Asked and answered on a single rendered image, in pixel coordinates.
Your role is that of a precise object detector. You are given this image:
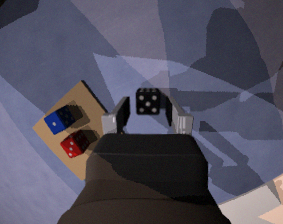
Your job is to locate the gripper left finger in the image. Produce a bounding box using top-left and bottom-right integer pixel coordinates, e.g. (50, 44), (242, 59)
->
(102, 96), (130, 135)

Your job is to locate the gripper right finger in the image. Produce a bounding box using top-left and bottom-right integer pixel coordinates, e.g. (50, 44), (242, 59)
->
(165, 96), (194, 135)

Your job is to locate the red die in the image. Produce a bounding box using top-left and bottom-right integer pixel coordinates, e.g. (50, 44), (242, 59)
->
(60, 130), (90, 158)

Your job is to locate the black die with white pips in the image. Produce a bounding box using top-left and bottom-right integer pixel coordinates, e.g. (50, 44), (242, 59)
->
(136, 88), (160, 115)

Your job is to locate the tan flat mat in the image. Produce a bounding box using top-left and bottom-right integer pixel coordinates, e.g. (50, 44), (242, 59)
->
(33, 80), (106, 181)

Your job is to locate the blue die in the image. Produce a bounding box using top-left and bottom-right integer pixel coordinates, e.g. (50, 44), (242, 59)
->
(44, 106), (75, 135)

